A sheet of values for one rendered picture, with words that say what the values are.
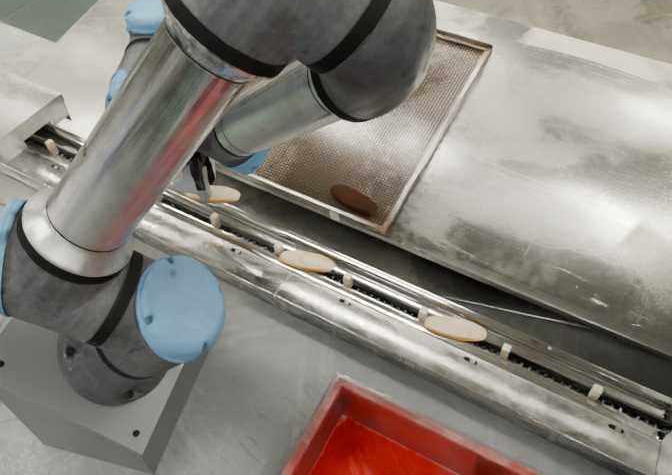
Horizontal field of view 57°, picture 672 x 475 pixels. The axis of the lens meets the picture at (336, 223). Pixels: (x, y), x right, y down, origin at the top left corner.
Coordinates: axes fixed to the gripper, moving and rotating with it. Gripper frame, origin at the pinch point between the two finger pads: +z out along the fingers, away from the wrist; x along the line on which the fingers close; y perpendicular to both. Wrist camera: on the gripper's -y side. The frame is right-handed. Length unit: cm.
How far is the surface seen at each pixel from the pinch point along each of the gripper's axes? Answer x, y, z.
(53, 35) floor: -188, 128, 93
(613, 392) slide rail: 32, -65, 9
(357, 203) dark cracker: 0.0, -25.9, 3.0
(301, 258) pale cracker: 9.4, -16.4, 7.3
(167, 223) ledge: 2.5, 8.8, 7.0
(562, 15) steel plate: -77, -79, 12
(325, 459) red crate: 42.8, -22.5, 10.8
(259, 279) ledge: 14.3, -9.7, 7.1
